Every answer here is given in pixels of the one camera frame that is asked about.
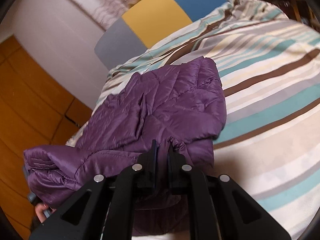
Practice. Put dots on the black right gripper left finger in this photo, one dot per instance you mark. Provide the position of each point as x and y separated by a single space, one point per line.
133 182

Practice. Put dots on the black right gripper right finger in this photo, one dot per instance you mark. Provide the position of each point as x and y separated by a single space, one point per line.
191 182

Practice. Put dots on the purple quilted puffer jacket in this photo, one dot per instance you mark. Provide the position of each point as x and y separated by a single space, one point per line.
183 105

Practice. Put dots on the person's left hand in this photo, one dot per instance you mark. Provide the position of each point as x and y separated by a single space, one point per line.
40 216

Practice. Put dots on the orange wooden wardrobe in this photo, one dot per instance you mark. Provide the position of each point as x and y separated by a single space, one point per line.
35 110

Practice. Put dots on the striped bed duvet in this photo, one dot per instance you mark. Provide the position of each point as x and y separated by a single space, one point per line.
269 69

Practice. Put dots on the grey yellow blue headboard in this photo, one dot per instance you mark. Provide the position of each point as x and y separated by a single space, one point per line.
145 24

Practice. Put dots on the wooden bedside desk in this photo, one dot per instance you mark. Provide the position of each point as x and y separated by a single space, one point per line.
298 10

